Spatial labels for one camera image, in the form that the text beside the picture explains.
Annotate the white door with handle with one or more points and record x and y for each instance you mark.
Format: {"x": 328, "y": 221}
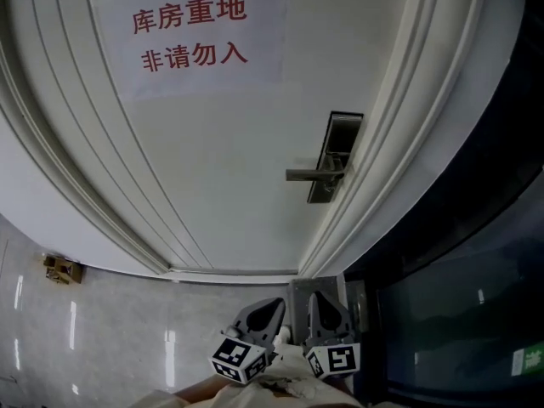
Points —
{"x": 212, "y": 164}

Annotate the person's right forearm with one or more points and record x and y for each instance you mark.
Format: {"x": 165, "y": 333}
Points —
{"x": 342, "y": 381}

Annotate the person's left forearm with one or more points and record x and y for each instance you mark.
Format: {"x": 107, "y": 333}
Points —
{"x": 200, "y": 393}

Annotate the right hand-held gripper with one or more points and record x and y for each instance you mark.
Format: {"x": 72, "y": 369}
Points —
{"x": 340, "y": 359}

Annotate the white paper notice red text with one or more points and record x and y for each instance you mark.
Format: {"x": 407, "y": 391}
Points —
{"x": 191, "y": 83}

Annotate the flattened cardboard piece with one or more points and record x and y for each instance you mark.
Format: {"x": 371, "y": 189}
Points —
{"x": 64, "y": 269}

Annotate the silver door lever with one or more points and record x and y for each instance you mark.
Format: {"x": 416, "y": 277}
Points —
{"x": 304, "y": 174}

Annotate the white shoe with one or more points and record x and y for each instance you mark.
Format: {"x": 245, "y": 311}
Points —
{"x": 284, "y": 336}

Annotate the green and white sticker label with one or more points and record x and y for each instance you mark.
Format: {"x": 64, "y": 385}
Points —
{"x": 529, "y": 359}

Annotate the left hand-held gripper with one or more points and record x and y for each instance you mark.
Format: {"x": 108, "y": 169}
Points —
{"x": 238, "y": 359}

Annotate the cream printed t-shirt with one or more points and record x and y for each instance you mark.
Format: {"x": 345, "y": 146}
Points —
{"x": 280, "y": 393}

